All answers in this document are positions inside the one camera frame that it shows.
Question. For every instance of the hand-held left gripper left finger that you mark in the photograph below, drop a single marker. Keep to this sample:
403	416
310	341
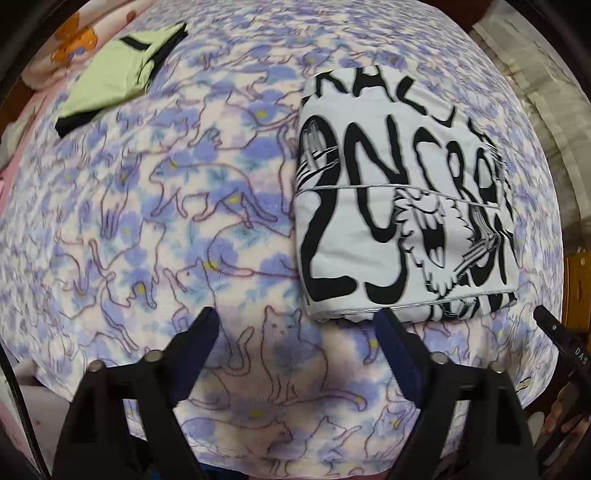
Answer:
201	344

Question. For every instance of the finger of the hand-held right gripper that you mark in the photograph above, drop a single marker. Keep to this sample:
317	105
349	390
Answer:
561	334

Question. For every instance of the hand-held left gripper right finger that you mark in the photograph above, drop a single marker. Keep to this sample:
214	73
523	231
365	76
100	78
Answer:
399	355

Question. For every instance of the black and white printed t-shirt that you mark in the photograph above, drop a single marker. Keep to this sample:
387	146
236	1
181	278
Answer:
369	152

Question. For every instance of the person's right hand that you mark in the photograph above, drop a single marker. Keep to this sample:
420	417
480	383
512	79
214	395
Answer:
563	410

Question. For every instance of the purple floral cat print blanket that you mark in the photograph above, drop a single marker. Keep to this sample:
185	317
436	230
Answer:
184	207

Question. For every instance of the pink bed sheet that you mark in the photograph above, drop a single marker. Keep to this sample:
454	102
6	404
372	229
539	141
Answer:
11	152

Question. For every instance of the folded green garment black trim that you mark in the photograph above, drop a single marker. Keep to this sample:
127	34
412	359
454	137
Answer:
111	76

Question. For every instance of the pink cartoon print quilt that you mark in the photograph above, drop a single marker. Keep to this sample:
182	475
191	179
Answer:
69	41

